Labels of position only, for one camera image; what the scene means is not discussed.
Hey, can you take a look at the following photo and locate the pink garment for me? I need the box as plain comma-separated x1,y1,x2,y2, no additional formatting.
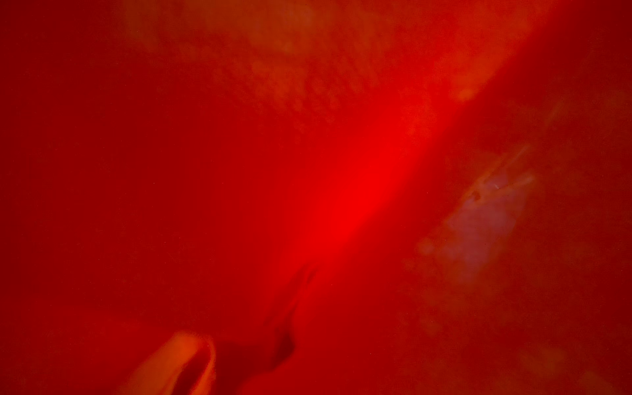
1,1,631,394

